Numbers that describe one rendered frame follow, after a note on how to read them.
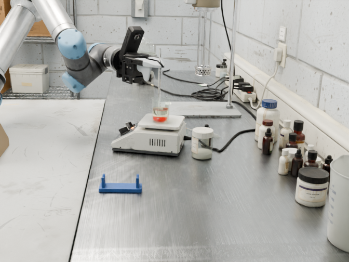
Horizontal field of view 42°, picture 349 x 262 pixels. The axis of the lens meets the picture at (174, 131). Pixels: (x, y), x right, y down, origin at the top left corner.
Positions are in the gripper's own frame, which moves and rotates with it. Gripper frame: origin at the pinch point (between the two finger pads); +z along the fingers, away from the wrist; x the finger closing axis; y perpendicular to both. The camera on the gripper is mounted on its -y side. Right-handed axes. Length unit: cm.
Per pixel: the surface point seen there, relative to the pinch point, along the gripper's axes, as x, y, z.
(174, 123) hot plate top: -3.3, 17.0, 3.2
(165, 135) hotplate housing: 0.9, 19.4, 4.4
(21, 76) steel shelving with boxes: -45, 49, -230
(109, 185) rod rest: 24.8, 24.6, 14.1
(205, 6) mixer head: -37.7, -13.4, -23.7
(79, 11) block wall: -96, 3, -233
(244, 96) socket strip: -65, 23, -26
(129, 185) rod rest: 21.0, 24.6, 16.8
